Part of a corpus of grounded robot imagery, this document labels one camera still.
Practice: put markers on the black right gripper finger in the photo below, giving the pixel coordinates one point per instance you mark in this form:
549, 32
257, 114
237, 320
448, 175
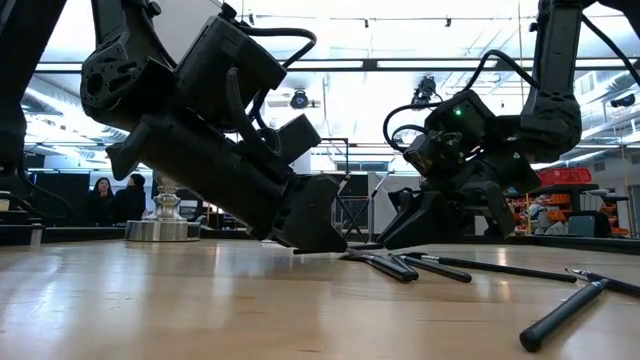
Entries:
430, 220
492, 212

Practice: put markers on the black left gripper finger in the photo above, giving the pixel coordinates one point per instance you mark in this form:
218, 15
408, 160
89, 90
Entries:
317, 215

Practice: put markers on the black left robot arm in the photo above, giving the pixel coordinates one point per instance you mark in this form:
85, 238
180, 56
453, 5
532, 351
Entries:
125, 75

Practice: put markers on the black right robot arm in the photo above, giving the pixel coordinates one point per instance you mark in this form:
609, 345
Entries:
555, 75

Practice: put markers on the clear acrylic brush organizer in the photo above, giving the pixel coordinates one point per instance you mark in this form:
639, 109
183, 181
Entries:
357, 240

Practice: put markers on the white partition panel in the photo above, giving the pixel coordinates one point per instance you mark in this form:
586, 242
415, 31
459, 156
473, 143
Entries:
382, 220

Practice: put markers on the large red storage bin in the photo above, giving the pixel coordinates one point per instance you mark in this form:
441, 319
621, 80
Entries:
565, 176

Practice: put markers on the white shade silver table lamp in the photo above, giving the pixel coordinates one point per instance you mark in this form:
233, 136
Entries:
162, 230

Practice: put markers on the person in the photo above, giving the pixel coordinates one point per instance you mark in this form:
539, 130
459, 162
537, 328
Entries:
101, 200
130, 200

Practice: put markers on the black stand frame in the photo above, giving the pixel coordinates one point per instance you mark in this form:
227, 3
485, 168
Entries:
347, 160

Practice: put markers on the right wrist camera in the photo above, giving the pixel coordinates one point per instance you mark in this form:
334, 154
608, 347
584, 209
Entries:
435, 150

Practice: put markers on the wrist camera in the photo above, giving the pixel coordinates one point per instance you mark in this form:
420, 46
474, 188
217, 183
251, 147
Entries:
435, 150
297, 137

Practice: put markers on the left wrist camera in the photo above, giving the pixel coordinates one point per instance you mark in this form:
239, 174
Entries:
297, 137

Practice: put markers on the black overhead camera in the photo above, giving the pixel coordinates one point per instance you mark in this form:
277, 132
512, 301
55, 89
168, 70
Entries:
425, 92

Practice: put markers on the black aluminium table frame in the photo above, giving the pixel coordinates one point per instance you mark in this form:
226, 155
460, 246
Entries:
75, 234

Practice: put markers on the small white post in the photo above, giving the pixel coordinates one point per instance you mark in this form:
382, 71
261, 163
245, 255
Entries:
36, 235

